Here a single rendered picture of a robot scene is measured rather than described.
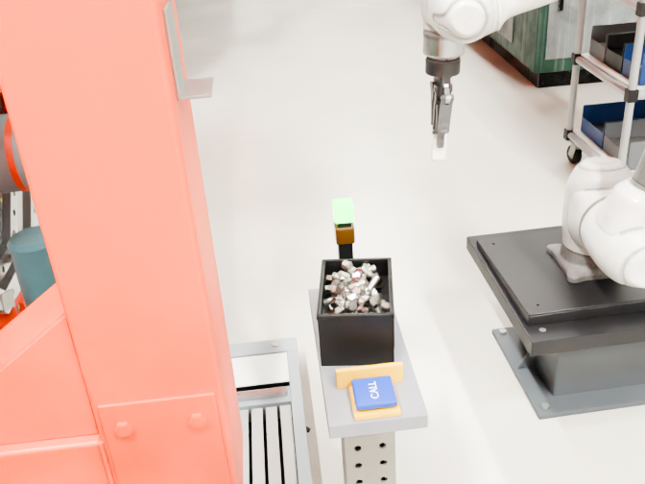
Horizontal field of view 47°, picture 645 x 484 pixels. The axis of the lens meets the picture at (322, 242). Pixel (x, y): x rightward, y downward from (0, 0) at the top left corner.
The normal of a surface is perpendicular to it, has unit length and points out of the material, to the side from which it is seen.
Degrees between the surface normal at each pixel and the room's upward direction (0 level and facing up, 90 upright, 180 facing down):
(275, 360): 0
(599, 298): 3
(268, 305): 0
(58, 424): 90
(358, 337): 90
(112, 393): 90
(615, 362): 90
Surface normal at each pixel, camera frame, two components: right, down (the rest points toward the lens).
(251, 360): -0.07, -0.87
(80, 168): 0.10, 0.48
